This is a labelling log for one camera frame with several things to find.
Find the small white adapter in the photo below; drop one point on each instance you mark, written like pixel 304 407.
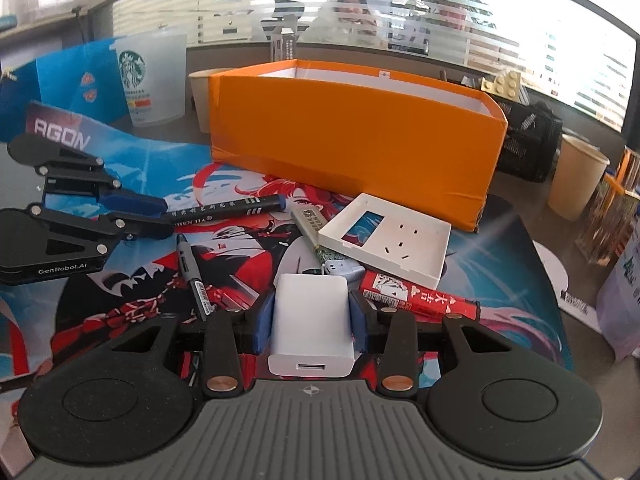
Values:
pixel 346 270

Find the printed desk mat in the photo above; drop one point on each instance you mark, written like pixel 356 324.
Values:
pixel 500 280

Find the striped frosted glass partition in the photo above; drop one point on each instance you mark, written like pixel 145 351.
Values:
pixel 550 35

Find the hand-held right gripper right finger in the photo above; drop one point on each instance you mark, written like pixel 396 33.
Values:
pixel 358 318

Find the black and white product box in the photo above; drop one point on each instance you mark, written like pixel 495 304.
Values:
pixel 286 45

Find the orange cardboard box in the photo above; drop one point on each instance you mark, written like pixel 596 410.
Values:
pixel 350 150

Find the red printed packet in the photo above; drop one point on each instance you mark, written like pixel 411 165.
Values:
pixel 425 300

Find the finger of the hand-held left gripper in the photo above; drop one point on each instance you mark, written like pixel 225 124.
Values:
pixel 145 229
pixel 140 204

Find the glass perfume bottle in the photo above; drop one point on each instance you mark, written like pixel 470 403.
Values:
pixel 605 230

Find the thin black pen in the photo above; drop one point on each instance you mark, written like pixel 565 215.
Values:
pixel 192 275

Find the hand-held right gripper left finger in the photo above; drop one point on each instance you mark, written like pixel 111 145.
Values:
pixel 263 321

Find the translucent cup with green logo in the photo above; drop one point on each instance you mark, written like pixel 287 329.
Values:
pixel 160 75

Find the beige building block plate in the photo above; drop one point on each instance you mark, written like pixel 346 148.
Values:
pixel 502 84

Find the white round card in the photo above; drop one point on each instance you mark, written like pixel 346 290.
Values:
pixel 560 280

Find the brown paper cup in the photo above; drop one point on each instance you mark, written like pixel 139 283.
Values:
pixel 200 100
pixel 575 180

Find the blue paper bag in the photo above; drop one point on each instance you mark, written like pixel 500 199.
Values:
pixel 60 85

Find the white charger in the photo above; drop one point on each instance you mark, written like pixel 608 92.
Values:
pixel 310 320

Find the thick black marker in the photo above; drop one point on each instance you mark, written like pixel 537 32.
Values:
pixel 225 207

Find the small white square tray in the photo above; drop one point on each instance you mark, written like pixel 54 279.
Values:
pixel 420 245

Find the white printed packet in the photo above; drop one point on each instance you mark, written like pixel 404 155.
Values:
pixel 625 305

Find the black mesh organizer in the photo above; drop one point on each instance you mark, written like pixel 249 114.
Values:
pixel 530 145

